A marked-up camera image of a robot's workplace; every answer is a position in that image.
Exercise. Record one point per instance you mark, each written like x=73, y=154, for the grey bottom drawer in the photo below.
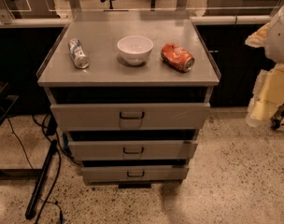
x=134, y=173

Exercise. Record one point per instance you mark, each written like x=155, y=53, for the grey middle drawer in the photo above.
x=132, y=150

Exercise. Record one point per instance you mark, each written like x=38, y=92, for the white bowl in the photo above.
x=135, y=49

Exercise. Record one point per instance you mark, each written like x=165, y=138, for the grey drawer cabinet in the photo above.
x=111, y=80

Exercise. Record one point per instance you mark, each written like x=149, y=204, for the wheeled cart base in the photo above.
x=278, y=119

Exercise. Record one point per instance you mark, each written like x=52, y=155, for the black power strip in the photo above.
x=39, y=184

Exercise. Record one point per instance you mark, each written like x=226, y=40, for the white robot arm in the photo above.
x=276, y=36

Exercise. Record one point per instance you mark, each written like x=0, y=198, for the crushed orange soda can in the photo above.
x=177, y=57

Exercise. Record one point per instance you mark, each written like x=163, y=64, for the grey top drawer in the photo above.
x=113, y=117

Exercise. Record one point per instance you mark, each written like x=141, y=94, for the grey drawer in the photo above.
x=132, y=150
x=113, y=117
x=134, y=173

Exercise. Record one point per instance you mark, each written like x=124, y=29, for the crushed blue white can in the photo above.
x=77, y=54

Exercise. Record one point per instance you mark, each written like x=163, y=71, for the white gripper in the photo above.
x=279, y=36

